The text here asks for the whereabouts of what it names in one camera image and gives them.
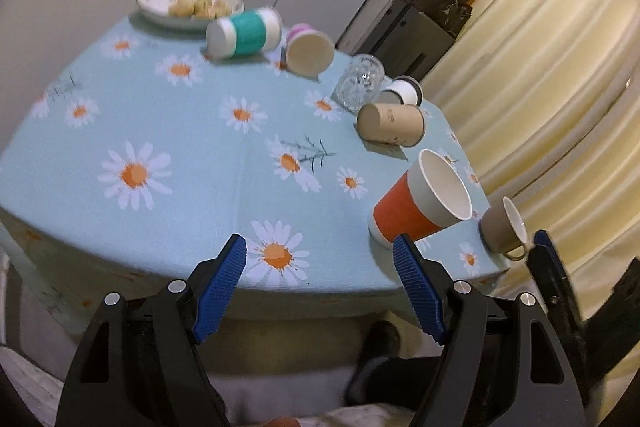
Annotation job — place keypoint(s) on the clear glass tumbler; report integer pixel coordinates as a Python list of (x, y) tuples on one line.
[(360, 83)]

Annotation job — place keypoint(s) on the beige ceramic mug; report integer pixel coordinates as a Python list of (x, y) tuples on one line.
[(504, 231)]

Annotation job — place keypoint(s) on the black rimmed white cup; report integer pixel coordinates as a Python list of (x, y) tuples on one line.
[(403, 90)]

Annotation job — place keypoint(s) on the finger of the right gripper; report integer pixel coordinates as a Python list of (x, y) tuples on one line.
[(548, 272)]

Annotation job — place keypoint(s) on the orange banded paper cup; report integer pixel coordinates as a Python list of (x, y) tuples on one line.
[(429, 197)]

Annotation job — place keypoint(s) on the dark cabinet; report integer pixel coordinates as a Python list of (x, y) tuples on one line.
[(407, 36)]

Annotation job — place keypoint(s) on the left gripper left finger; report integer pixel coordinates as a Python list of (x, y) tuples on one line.
[(138, 364)]

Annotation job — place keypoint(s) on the cream yellow curtain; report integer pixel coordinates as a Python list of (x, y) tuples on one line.
[(543, 96)]

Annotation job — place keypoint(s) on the teal banded paper cup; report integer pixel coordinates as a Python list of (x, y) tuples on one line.
[(247, 33)]

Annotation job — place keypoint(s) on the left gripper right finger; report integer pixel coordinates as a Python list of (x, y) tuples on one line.
[(502, 363)]

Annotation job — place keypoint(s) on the brown kraft paper cup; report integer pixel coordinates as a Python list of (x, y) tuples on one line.
[(395, 124)]

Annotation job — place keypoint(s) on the daisy print blue tablecloth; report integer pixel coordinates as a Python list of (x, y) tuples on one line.
[(143, 157)]

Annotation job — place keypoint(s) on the white plate of snacks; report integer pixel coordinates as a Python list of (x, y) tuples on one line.
[(188, 15)]

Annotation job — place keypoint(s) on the pink banded paper cup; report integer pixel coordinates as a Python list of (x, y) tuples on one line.
[(308, 51)]

